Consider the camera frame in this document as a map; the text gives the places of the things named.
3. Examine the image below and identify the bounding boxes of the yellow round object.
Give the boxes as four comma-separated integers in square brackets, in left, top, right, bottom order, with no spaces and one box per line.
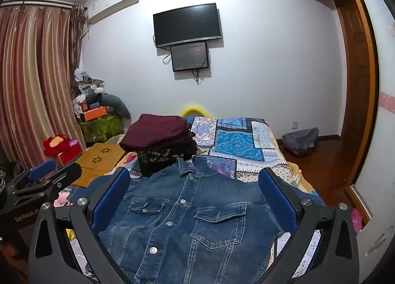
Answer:
[180,105,212,118]

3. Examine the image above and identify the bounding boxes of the green cloth covered stool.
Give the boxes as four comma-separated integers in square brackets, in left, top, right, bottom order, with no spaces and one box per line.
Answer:
[79,114,124,143]

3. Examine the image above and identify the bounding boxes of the white air conditioner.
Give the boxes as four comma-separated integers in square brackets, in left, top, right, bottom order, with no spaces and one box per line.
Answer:
[85,0,139,23]

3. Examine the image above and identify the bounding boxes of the blue denim jacket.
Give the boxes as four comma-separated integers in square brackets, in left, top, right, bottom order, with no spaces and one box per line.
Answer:
[66,154,328,284]

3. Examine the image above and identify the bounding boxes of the folded black patterned cloth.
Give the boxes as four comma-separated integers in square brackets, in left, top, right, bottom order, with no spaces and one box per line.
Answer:
[136,140,198,176]

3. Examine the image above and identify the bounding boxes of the red plush toy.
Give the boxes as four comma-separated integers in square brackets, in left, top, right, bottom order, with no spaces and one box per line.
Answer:
[43,136,82,165]

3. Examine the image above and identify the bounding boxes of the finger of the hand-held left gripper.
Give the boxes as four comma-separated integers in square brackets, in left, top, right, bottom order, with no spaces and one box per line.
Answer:
[6,159,58,193]
[14,162,83,199]

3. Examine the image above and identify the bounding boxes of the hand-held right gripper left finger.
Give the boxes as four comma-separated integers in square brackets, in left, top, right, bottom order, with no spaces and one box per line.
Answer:
[28,167,136,284]

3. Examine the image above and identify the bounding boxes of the pink slipper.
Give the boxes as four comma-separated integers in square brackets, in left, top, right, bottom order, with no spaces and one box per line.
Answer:
[350,208,363,232]

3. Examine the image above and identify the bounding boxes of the grey cushion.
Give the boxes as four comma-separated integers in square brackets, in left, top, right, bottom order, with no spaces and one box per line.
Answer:
[102,94,132,119]

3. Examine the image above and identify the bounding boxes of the small black wall monitor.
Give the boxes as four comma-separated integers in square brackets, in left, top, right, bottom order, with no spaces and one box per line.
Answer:
[171,41,210,72]

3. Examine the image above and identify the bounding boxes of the pile of household clutter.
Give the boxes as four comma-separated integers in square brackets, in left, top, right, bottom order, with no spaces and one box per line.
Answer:
[72,68,108,112]

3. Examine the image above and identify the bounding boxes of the striped red-brown curtain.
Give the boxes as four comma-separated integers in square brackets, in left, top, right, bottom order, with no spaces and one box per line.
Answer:
[0,1,87,170]

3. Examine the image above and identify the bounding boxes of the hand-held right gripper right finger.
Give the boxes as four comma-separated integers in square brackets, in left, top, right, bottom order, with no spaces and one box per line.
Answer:
[258,167,360,284]

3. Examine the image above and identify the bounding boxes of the folded maroon clothes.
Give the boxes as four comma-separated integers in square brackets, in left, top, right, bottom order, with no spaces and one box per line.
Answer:
[119,114,195,152]

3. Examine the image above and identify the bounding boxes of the black wall television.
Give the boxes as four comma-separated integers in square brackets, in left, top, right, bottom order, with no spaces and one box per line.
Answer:
[153,2,223,48]

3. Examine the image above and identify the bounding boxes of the grey backpack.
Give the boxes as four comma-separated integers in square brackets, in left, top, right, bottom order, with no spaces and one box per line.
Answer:
[281,127,319,157]

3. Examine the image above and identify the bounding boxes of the orange box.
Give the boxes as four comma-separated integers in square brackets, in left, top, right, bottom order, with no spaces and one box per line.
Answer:
[83,105,108,122]

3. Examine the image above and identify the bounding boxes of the blue patchwork blanket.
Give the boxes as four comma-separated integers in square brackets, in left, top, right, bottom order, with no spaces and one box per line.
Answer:
[54,117,328,284]

